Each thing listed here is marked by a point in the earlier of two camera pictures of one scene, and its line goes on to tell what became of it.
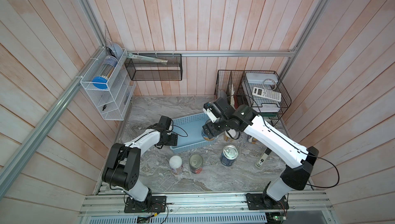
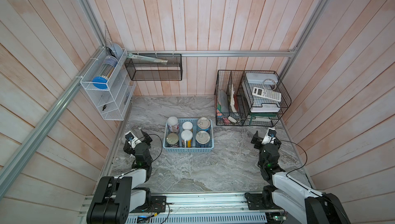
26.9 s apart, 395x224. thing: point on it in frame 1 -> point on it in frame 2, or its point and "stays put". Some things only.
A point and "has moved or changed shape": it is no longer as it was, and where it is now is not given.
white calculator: [267, 94] stays put
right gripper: [210, 125] -> [259, 141]
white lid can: [251, 139] has moved or changed shape
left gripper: [173, 141] -> [147, 137]
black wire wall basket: [155, 67] stays put
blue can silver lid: [206, 137] has moved or changed shape
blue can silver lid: [229, 154] -> [203, 123]
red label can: [196, 163] has moved or changed shape
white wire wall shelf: [108, 84] stays put
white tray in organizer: [262, 78] stays put
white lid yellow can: [229, 135] -> [187, 125]
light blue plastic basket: [189, 129] has moved or changed shape
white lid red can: [175, 163] -> [173, 123]
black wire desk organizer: [263, 91] stays put
